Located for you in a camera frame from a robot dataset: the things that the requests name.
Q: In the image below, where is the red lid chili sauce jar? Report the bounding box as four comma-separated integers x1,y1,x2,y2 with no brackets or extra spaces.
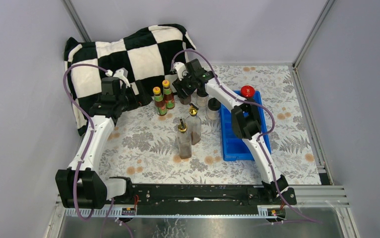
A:
240,85,255,99

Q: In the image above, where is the yellow cap sauce bottle front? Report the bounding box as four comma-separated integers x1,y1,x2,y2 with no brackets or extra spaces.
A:
153,87,168,116

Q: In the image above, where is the black lid shaker jar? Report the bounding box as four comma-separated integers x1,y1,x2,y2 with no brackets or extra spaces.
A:
196,94,209,107
206,98,221,120

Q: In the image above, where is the black white checkered blanket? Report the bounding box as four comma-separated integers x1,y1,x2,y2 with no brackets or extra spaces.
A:
63,23,217,137

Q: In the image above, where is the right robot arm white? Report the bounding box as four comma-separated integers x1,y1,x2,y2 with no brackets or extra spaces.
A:
171,59,289,205

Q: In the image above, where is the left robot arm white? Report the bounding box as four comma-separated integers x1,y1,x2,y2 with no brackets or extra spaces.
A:
55,77,152,209

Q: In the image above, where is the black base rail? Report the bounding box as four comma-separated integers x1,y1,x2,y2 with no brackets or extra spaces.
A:
114,183,297,216

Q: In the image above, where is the yellow cap sauce bottle rear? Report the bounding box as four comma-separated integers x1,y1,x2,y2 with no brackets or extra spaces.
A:
162,80,175,110

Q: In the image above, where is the black lid shaker jar front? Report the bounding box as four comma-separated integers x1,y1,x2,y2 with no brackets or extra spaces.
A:
206,98,221,120

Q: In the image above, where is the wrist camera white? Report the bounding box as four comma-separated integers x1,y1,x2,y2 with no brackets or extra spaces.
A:
105,68,131,88
173,62,188,80

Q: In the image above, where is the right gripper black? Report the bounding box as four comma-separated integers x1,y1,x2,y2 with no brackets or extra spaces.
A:
172,70,196,100

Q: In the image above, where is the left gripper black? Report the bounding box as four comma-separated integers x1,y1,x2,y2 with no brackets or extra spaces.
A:
116,80,152,113

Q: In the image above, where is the glass oil bottle rear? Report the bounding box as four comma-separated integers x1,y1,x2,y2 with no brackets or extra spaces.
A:
185,103,201,145

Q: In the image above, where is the yellow cap sauce bottle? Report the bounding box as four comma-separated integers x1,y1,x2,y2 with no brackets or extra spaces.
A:
162,80,175,110
153,87,168,116

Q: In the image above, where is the glass oil bottle front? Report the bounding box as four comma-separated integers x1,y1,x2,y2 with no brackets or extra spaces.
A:
176,119,192,159

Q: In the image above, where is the glass oil bottle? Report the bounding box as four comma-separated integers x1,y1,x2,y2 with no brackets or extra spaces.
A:
185,103,201,145
176,119,192,159

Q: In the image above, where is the floral tablecloth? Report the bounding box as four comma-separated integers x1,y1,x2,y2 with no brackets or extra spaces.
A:
99,65,320,185

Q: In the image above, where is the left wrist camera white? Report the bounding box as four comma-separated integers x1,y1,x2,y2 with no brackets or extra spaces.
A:
105,68,131,88

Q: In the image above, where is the white lid brown sauce jar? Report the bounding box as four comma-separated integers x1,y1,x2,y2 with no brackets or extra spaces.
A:
179,95,191,105

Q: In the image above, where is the blue plastic divided bin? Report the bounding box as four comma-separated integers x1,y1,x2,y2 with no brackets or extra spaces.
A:
219,90,272,161

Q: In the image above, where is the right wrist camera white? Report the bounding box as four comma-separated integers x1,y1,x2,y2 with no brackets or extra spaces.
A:
173,62,188,80

